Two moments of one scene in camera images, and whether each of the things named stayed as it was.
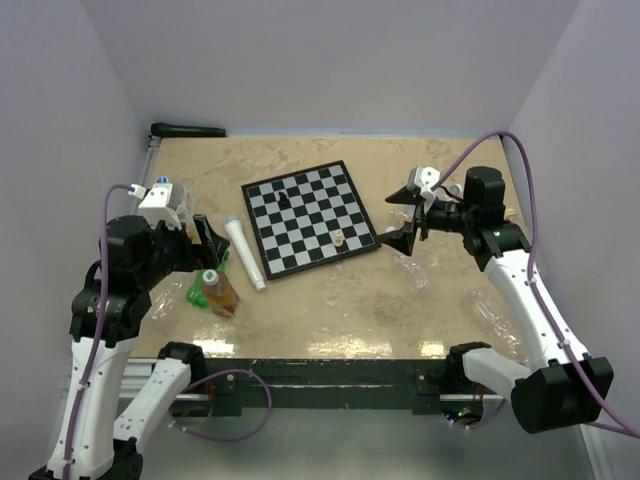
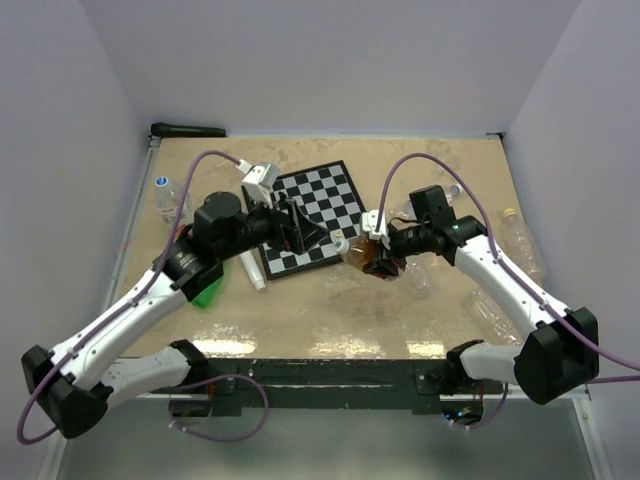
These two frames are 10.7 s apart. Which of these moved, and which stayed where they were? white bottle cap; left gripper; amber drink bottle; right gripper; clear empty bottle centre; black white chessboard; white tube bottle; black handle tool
Moved: amber drink bottle; right gripper; left gripper; white bottle cap
Stayed: clear empty bottle centre; black handle tool; white tube bottle; black white chessboard
